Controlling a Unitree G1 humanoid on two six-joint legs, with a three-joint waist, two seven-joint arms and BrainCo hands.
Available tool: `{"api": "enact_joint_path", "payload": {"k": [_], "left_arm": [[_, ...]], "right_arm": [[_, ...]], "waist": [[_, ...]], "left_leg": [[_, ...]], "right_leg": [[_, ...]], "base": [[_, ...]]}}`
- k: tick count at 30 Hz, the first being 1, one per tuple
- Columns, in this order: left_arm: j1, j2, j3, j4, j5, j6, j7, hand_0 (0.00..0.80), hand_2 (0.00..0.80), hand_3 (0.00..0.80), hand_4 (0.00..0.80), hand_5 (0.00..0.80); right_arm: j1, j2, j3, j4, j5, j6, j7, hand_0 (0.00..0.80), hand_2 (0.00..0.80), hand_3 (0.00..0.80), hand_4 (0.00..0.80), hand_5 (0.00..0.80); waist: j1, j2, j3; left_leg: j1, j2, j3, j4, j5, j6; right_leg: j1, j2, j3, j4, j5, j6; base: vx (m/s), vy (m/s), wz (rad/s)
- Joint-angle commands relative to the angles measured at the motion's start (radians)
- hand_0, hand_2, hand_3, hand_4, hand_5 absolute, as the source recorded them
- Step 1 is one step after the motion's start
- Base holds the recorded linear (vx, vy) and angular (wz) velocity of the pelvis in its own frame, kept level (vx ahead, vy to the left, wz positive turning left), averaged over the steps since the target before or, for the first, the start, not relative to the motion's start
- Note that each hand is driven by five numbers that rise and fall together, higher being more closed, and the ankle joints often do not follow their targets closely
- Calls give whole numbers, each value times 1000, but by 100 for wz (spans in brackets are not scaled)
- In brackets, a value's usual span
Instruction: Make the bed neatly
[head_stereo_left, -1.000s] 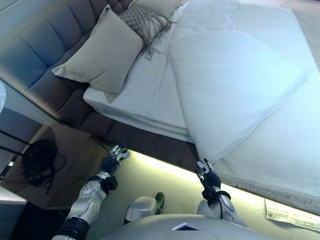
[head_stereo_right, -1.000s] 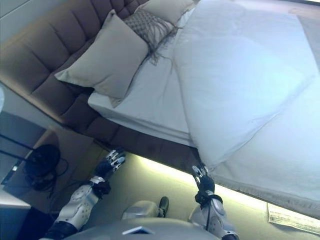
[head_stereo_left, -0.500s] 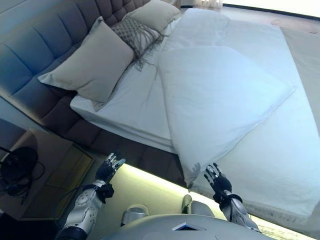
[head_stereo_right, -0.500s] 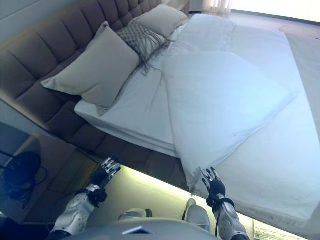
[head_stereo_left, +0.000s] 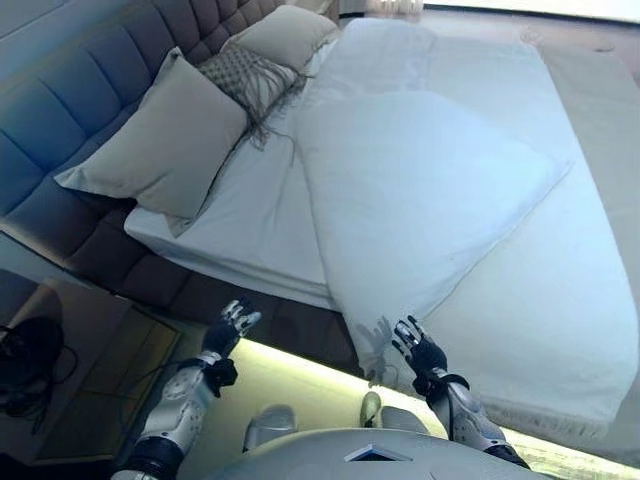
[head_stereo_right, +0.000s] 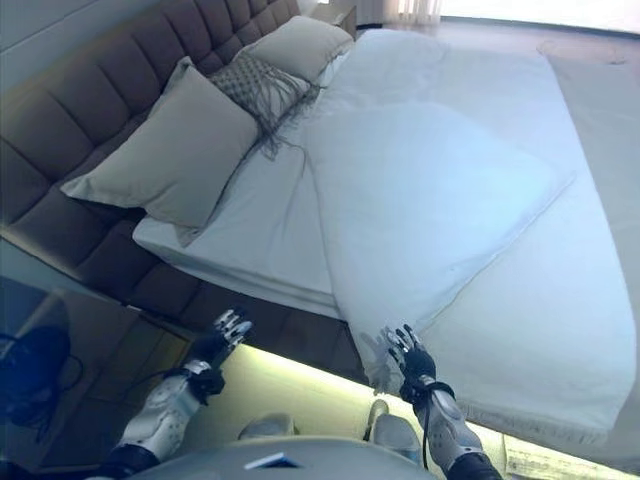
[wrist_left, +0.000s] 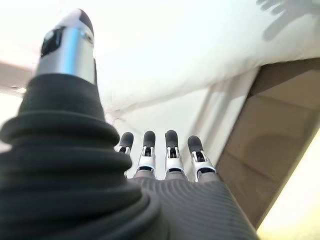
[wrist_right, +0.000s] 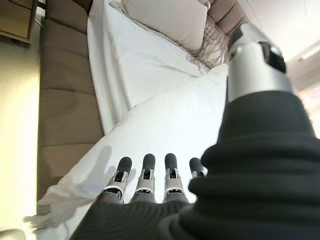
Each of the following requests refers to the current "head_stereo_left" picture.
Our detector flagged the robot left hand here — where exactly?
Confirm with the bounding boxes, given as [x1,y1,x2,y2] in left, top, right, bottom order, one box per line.
[202,298,262,360]

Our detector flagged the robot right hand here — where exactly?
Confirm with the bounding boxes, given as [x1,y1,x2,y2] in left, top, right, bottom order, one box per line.
[391,314,449,376]

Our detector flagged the white fitted bed sheet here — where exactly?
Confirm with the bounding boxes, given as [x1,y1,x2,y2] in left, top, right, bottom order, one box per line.
[123,39,351,309]

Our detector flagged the silver robot right leg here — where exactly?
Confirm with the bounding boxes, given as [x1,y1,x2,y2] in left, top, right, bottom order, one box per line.
[360,391,431,437]

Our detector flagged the wooden nightstand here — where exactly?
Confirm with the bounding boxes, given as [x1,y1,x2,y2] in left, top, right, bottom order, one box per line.
[0,269,184,461]

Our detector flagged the white textured fringed blanket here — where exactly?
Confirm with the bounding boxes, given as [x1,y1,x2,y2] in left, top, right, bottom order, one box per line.
[369,37,640,426]

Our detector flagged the silver robot torso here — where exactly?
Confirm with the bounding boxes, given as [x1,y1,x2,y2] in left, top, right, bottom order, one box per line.
[177,427,531,480]

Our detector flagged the white printed fabric label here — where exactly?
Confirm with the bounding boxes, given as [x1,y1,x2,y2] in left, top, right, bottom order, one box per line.
[499,429,640,474]

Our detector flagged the large beige pillow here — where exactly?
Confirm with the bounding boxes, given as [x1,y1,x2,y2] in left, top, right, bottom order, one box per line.
[53,47,250,239]

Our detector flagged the patterned fringed grey cushion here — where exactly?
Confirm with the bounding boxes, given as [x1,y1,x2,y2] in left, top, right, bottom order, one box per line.
[197,45,306,151]

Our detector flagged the beige bedspread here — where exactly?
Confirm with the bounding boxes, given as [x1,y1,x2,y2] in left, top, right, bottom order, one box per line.
[542,47,640,436]

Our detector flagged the tufted upholstered headboard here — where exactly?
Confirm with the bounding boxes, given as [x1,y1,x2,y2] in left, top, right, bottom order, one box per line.
[0,0,281,236]

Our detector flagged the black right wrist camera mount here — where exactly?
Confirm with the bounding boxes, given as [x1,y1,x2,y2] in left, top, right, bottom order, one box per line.
[410,369,454,397]

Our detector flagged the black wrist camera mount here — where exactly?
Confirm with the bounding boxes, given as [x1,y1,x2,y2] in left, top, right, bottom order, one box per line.
[410,369,454,397]
[207,357,239,399]

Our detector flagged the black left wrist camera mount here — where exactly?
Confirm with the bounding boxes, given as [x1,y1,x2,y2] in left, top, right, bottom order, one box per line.
[207,357,239,399]

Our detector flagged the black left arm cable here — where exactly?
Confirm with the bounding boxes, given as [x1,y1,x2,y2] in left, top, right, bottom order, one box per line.
[114,363,177,397]

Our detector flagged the brown tufted bed frame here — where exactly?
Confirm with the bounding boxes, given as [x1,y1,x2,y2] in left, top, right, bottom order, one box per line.
[0,199,364,374]

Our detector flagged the black cable bundle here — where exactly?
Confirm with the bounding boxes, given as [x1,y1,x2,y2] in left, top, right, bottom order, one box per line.
[0,314,79,421]

